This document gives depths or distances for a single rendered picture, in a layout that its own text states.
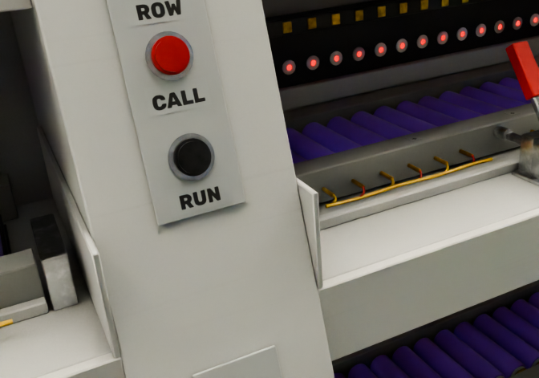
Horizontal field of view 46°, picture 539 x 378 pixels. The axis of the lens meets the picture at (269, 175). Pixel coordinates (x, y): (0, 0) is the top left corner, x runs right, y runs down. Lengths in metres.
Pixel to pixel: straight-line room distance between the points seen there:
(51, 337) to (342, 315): 0.14
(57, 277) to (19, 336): 0.03
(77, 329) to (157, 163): 0.09
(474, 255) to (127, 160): 0.19
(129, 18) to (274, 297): 0.14
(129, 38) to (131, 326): 0.12
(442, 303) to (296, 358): 0.09
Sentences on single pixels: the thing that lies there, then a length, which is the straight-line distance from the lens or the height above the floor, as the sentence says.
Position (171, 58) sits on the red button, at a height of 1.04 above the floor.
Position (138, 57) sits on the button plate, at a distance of 0.27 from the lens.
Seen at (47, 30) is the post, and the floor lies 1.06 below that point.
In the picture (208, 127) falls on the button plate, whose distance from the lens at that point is 0.27.
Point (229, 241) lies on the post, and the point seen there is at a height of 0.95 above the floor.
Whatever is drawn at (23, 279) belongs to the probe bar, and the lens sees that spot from 0.32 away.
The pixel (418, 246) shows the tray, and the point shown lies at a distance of 0.34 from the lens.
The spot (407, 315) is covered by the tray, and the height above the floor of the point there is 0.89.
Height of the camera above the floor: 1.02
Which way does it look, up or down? 8 degrees down
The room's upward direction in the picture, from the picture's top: 11 degrees counter-clockwise
